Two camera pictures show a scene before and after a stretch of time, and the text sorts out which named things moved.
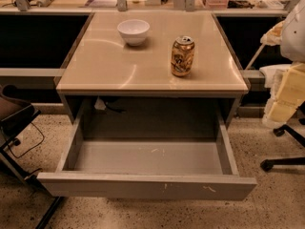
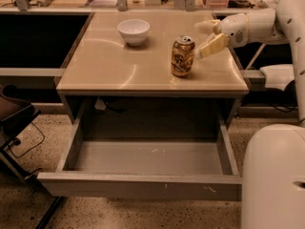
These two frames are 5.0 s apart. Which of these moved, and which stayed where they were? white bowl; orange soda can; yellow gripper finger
Moved: yellow gripper finger
Stayed: orange soda can; white bowl
